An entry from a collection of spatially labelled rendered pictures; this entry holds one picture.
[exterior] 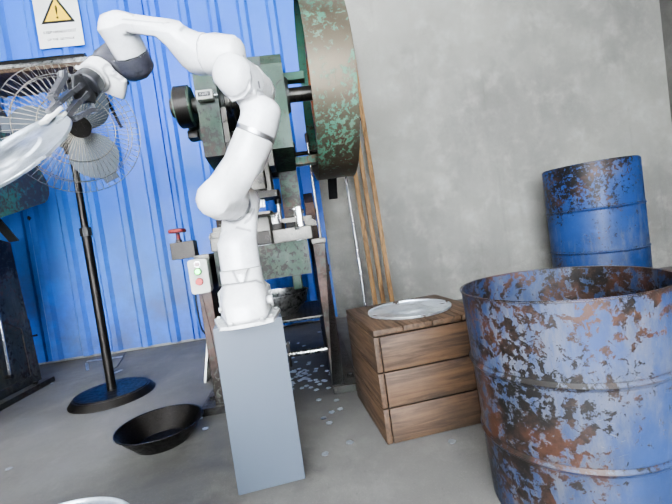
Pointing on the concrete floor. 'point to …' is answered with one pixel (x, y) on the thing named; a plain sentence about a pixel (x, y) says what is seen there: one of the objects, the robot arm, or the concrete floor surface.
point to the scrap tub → (575, 383)
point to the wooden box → (414, 371)
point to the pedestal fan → (81, 137)
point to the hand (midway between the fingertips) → (53, 118)
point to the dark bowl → (158, 429)
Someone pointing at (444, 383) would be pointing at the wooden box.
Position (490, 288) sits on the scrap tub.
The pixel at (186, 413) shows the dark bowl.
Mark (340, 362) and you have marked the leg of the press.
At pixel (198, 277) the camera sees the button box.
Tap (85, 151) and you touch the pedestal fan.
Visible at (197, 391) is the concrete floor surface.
